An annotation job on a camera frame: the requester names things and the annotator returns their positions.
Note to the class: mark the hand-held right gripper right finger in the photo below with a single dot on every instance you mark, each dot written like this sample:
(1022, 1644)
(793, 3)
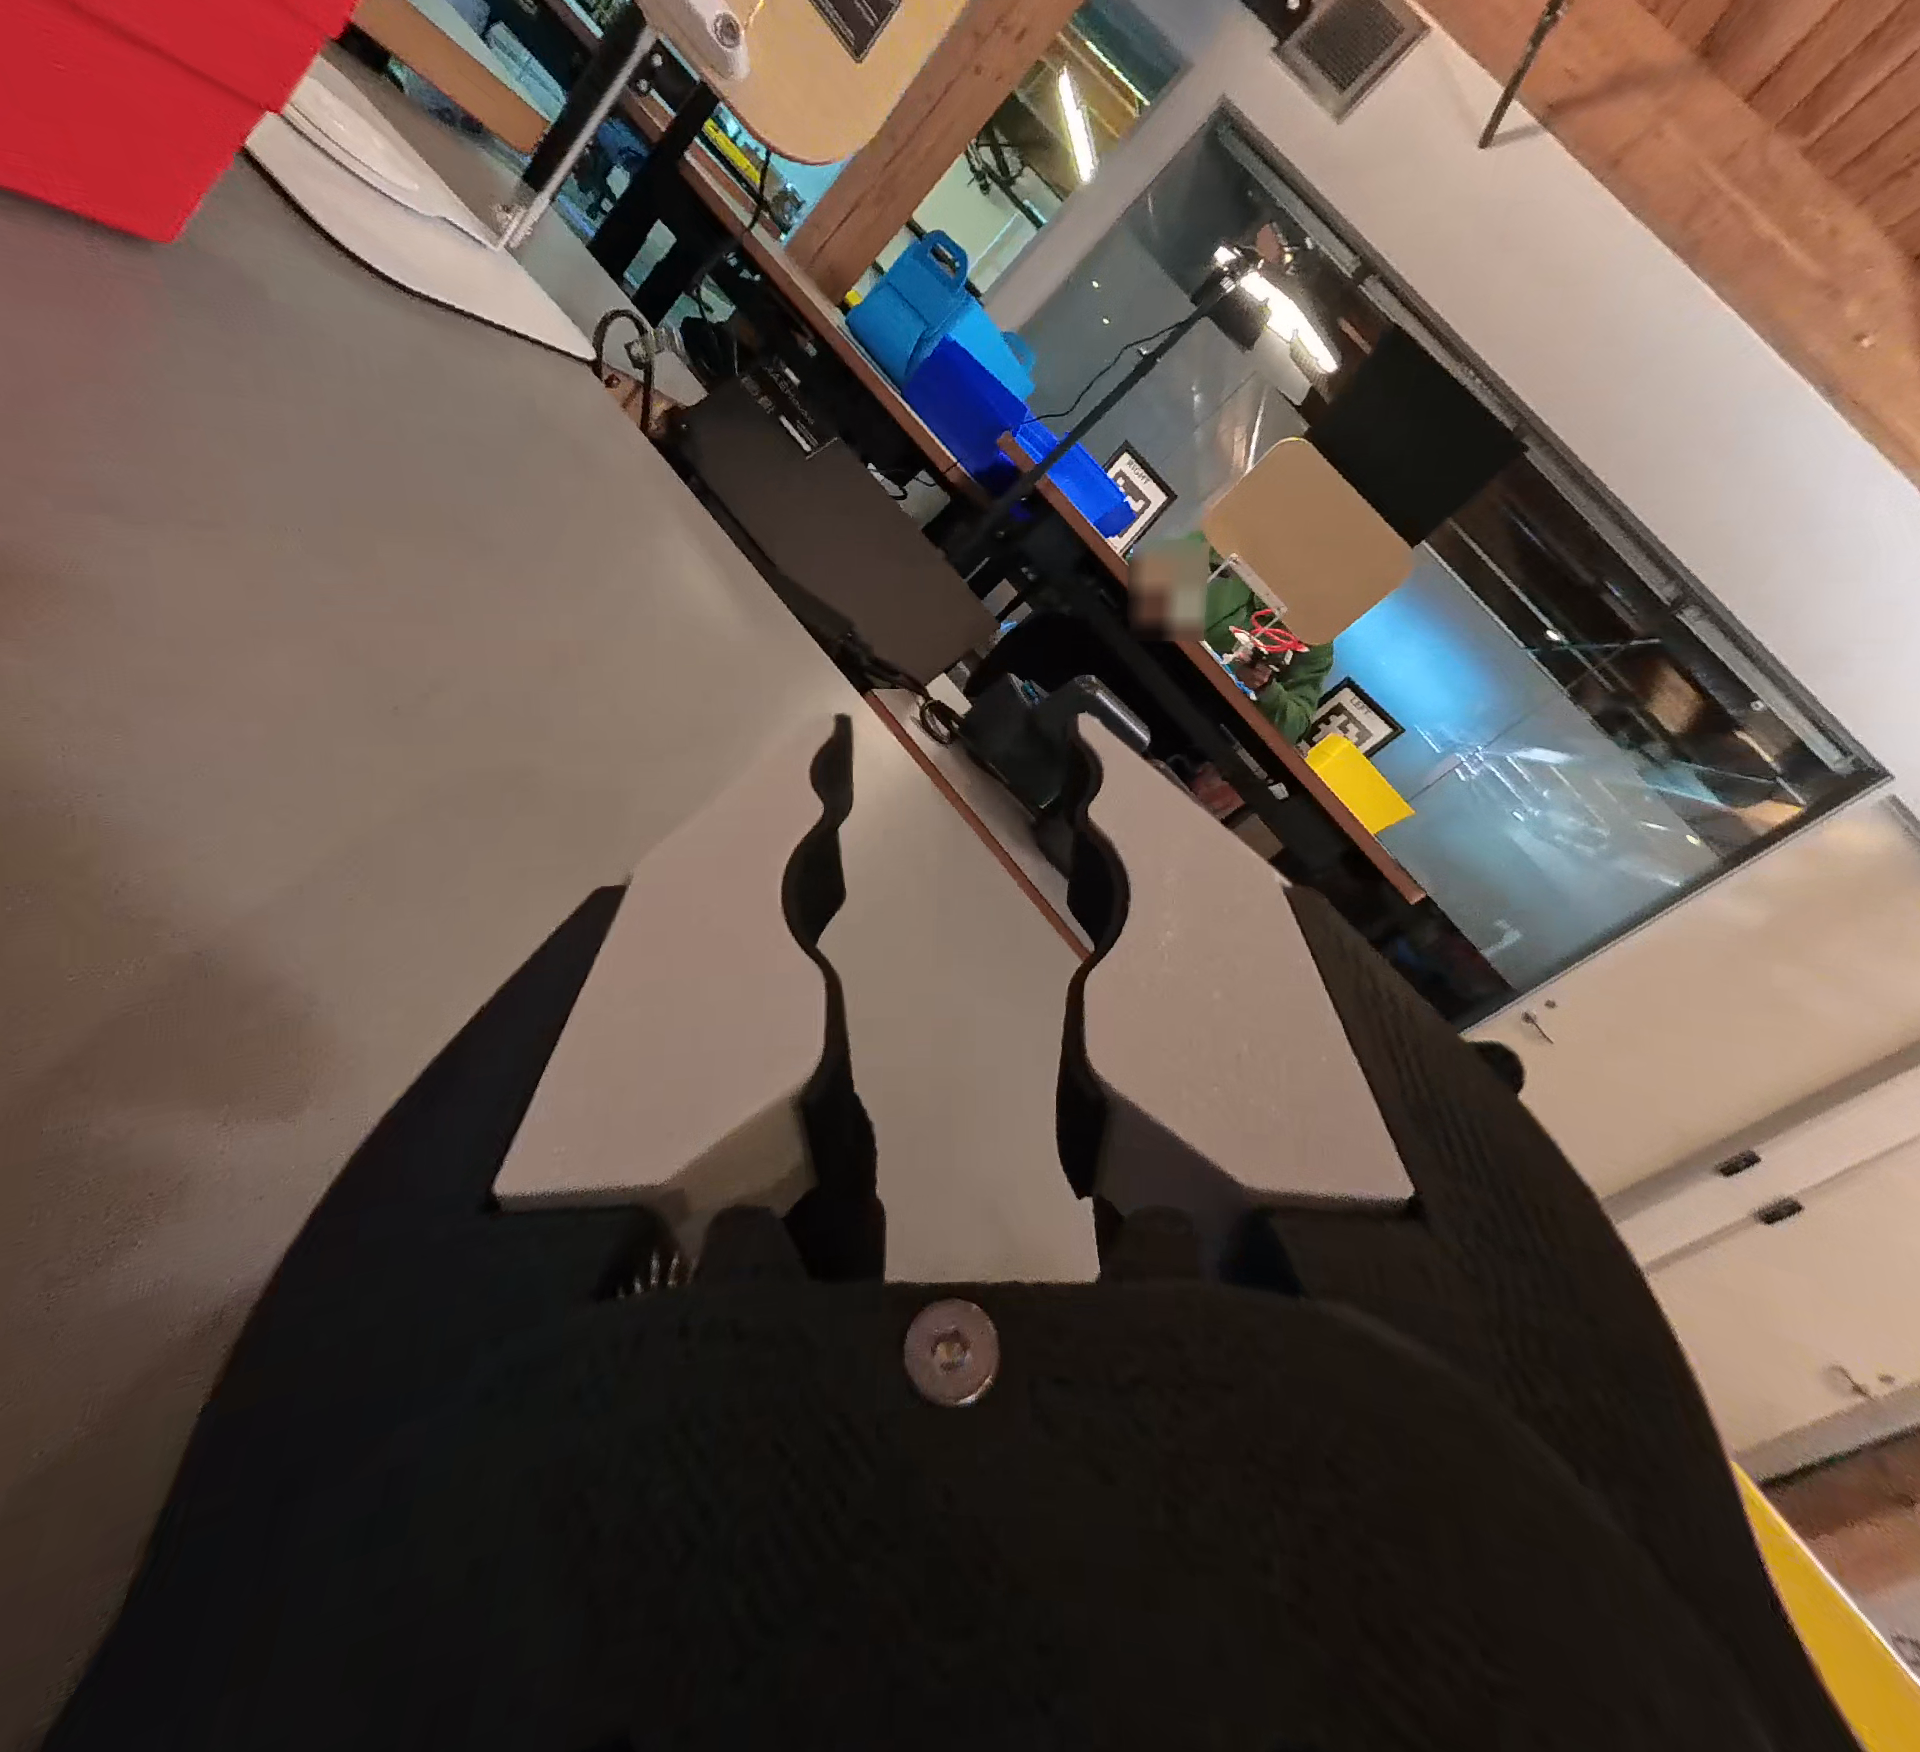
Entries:
(1244, 1047)

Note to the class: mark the red plastic bin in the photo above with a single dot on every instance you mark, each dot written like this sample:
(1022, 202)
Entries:
(134, 12)

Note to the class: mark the framed black white tag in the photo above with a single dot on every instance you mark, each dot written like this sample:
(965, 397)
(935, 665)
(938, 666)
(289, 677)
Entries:
(1142, 484)
(1355, 716)

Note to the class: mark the black light stand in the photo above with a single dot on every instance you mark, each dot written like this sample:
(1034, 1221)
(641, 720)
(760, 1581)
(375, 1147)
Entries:
(1120, 387)

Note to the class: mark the long wooden table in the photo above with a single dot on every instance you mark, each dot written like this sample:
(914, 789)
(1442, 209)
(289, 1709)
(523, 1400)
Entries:
(819, 289)
(1374, 851)

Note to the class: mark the white round disc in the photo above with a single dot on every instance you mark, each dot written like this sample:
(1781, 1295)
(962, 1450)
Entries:
(355, 132)

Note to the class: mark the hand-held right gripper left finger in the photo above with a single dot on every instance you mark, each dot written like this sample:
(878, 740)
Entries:
(676, 1034)

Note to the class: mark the white cabinet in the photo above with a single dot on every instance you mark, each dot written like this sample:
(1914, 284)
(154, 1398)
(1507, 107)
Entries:
(1727, 1034)

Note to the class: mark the black equipment case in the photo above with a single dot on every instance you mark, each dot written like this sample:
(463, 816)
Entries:
(825, 539)

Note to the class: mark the yellow plastic bin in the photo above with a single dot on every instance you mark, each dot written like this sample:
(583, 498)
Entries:
(1356, 785)
(1839, 1625)

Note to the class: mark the blue plastic bin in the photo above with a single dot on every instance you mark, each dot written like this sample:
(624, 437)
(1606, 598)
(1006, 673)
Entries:
(1086, 484)
(974, 393)

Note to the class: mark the wooden post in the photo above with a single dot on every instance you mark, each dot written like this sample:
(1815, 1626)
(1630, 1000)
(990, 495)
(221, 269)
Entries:
(974, 87)

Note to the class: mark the grey air vent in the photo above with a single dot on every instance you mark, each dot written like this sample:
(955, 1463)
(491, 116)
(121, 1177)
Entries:
(1352, 36)

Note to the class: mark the black rounded case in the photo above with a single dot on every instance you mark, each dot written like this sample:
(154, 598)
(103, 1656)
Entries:
(1104, 716)
(1011, 717)

